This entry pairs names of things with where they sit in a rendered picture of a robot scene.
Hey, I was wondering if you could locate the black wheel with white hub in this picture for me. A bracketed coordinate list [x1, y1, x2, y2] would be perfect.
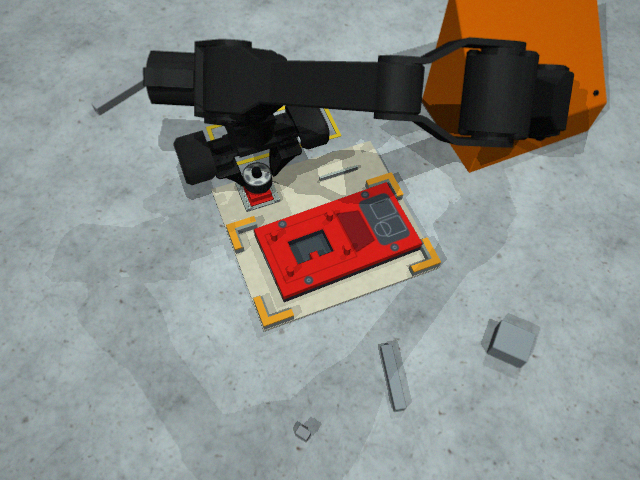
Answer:
[242, 162, 272, 194]

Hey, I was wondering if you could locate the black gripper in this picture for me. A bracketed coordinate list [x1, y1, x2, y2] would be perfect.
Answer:
[173, 106, 330, 186]

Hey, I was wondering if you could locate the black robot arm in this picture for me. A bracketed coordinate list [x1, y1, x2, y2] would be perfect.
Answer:
[143, 38, 574, 148]

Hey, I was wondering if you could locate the yellow rectangular outline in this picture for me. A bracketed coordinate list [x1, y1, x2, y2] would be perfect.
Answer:
[206, 106, 341, 165]

